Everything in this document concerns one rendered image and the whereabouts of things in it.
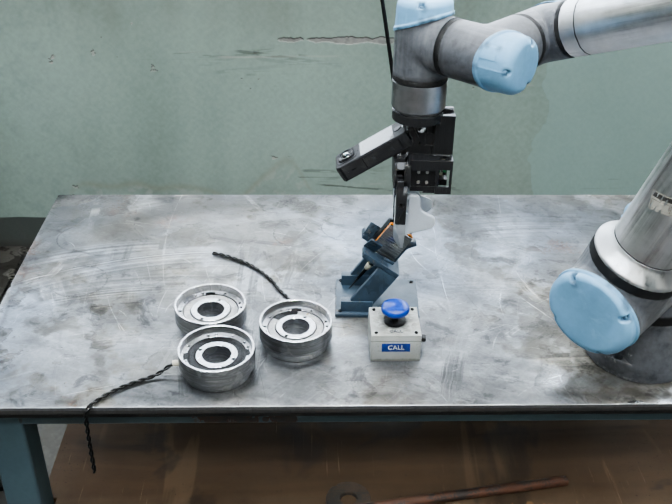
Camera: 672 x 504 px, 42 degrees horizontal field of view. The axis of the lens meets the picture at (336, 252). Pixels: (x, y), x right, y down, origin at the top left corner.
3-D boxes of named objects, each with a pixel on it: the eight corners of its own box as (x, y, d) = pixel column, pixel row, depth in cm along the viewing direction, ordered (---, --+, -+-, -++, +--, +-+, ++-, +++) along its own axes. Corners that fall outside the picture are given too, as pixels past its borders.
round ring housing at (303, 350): (332, 365, 123) (333, 341, 121) (257, 365, 123) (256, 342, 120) (331, 321, 132) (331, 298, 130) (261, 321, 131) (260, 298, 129)
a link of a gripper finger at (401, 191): (406, 228, 124) (409, 170, 120) (395, 228, 124) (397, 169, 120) (404, 216, 128) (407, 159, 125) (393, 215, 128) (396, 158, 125)
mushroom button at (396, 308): (380, 340, 124) (382, 312, 121) (379, 324, 127) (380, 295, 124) (409, 340, 124) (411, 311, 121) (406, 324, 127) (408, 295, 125)
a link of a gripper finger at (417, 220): (434, 256, 127) (438, 196, 123) (393, 255, 127) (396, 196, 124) (432, 247, 130) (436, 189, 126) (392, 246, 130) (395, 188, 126)
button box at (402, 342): (370, 361, 124) (371, 334, 121) (367, 331, 130) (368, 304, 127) (427, 361, 124) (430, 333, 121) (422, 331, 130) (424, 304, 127)
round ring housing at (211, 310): (176, 307, 134) (174, 285, 132) (245, 303, 136) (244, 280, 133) (175, 349, 125) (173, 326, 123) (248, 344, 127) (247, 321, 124)
